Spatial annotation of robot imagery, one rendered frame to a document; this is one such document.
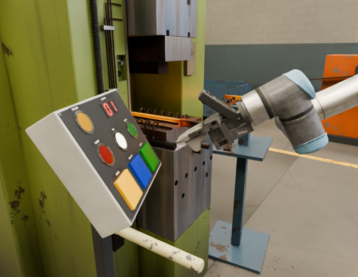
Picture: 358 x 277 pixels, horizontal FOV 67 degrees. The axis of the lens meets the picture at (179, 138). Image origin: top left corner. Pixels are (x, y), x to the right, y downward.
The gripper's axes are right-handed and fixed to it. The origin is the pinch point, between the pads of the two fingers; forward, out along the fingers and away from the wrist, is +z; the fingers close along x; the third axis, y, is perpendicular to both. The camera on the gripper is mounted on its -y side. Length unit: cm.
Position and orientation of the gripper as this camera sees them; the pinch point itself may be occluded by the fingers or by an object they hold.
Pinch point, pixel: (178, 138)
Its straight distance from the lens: 78.7
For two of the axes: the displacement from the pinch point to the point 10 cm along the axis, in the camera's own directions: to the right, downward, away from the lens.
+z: -8.6, 4.4, 2.6
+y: 5.0, 8.4, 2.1
